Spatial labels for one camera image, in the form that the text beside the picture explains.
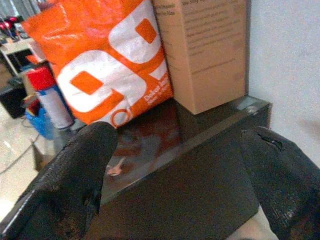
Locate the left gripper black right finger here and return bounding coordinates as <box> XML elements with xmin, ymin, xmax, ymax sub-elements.
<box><xmin>239</xmin><ymin>126</ymin><xmax>320</xmax><ymax>240</ymax></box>

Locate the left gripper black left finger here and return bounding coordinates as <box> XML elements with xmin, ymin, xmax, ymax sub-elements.
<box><xmin>0</xmin><ymin>122</ymin><xmax>119</xmax><ymax>240</ymax></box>

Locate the copper key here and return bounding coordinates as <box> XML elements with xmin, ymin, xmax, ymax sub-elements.
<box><xmin>106</xmin><ymin>156</ymin><xmax>126</xmax><ymax>177</ymax></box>

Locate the blue plastic container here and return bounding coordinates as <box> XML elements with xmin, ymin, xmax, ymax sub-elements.
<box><xmin>24</xmin><ymin>107</ymin><xmax>55</xmax><ymax>140</ymax></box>

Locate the white spray can red cap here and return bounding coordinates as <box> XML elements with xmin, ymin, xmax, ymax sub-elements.
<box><xmin>26</xmin><ymin>66</ymin><xmax>75</xmax><ymax>130</ymax></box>

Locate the black box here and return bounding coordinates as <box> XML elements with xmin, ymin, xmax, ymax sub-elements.
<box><xmin>0</xmin><ymin>84</ymin><xmax>28</xmax><ymax>120</ymax></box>

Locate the black glossy cabinet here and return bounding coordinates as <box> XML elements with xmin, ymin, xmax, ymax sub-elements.
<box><xmin>0</xmin><ymin>96</ymin><xmax>273</xmax><ymax>240</ymax></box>

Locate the orange and white shopping bag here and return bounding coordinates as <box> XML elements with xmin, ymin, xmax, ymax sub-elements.
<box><xmin>21</xmin><ymin>0</ymin><xmax>175</xmax><ymax>129</ymax></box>

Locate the white shelf unit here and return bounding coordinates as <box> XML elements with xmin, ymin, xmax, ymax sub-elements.
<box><xmin>0</xmin><ymin>37</ymin><xmax>48</xmax><ymax>77</ymax></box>

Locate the brown cardboard box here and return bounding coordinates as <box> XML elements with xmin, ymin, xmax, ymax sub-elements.
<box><xmin>151</xmin><ymin>0</ymin><xmax>251</xmax><ymax>115</ymax></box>

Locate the thin floor cable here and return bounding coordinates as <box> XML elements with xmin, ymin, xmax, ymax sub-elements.
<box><xmin>0</xmin><ymin>129</ymin><xmax>41</xmax><ymax>176</ymax></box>

